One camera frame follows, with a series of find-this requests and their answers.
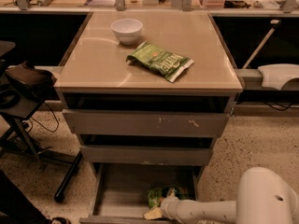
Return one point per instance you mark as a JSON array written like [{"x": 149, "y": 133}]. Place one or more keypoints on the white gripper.
[{"x": 168, "y": 206}]

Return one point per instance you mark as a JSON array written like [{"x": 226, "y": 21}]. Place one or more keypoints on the green rice chip bag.
[{"x": 156, "y": 195}]

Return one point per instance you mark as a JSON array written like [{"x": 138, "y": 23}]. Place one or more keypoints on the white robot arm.
[{"x": 263, "y": 197}]

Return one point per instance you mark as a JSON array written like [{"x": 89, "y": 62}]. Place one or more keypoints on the grey open bottom drawer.
[{"x": 121, "y": 195}]

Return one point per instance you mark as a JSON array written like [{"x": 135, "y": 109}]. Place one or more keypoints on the grey middle drawer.
[{"x": 147, "y": 155}]

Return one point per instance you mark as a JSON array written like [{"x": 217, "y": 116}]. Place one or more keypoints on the grey three-drawer cabinet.
[{"x": 97, "y": 76}]

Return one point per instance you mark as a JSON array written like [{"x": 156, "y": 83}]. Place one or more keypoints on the grey top drawer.
[{"x": 141, "y": 123}]

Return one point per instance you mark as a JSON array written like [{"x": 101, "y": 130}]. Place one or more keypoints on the green kettle chip bag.
[{"x": 168, "y": 64}]

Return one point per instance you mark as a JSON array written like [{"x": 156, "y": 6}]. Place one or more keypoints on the dark brown bag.
[{"x": 35, "y": 84}]

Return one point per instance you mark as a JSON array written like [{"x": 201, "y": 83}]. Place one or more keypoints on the person's dark shoe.
[{"x": 59, "y": 220}]

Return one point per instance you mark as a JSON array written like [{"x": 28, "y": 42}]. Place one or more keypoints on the person's dark trouser leg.
[{"x": 14, "y": 204}]

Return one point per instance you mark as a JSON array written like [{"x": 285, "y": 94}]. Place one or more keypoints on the white ceramic bowl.
[{"x": 127, "y": 31}]

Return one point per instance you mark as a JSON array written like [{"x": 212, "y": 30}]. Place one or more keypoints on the black office chair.
[{"x": 15, "y": 110}]

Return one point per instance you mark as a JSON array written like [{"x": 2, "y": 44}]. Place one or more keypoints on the white diagonal rod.
[{"x": 274, "y": 24}]

